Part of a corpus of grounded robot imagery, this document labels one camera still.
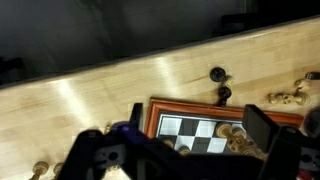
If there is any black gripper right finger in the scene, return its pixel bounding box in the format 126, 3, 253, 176
242, 103, 303, 180

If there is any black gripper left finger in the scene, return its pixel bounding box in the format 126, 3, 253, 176
56, 102, 148, 180

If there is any black chess piece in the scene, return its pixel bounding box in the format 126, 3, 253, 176
216, 85, 233, 108
209, 66, 229, 84

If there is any red framed chess board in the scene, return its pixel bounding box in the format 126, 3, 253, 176
143, 97, 305, 158

